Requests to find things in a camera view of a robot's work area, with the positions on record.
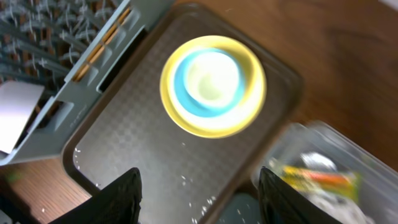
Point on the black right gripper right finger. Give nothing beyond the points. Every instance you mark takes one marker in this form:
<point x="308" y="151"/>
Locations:
<point x="281" y="204"/>

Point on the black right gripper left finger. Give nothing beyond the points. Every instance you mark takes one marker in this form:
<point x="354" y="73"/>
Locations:
<point x="117" y="203"/>

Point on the green orange snack wrapper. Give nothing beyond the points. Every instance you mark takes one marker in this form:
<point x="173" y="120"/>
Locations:
<point x="305" y="180"/>

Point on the yellow-green plate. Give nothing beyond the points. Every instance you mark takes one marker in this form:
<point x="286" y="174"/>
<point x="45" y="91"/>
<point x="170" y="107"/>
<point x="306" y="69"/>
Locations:
<point x="236" y="119"/>

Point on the light blue small plate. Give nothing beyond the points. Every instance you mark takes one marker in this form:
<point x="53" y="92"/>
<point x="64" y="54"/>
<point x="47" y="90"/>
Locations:
<point x="191" y="105"/>

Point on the white cup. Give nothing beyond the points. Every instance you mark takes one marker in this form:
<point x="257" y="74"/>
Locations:
<point x="212" y="79"/>

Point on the white bowl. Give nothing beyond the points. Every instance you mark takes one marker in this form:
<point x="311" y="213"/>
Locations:
<point x="18" y="100"/>

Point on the white napkin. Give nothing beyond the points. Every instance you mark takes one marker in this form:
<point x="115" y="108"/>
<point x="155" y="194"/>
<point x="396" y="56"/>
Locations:
<point x="339" y="207"/>

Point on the clear plastic container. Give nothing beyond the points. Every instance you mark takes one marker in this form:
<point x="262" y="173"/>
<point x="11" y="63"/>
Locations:
<point x="378" y="187"/>

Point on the dark brown serving tray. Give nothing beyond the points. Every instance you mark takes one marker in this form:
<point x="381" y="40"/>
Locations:
<point x="185" y="178"/>

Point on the grey plastic dish rack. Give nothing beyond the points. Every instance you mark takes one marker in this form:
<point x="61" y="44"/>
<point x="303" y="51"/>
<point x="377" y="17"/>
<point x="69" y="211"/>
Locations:
<point x="71" y="47"/>

